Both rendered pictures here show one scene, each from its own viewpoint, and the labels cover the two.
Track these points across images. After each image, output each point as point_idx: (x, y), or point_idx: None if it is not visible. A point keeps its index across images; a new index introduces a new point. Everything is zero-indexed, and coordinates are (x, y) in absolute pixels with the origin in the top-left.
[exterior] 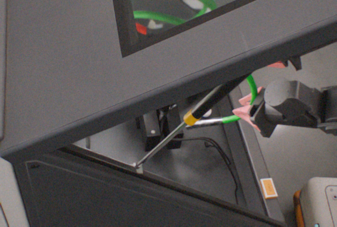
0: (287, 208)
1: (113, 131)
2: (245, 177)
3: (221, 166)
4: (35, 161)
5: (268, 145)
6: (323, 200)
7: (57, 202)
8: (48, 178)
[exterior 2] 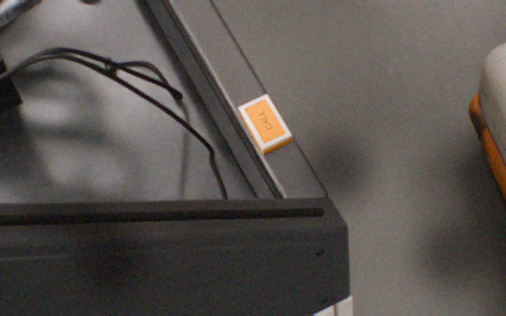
0: (466, 149)
1: None
2: (220, 115)
3: (162, 111)
4: None
5: (380, 9)
6: None
7: None
8: None
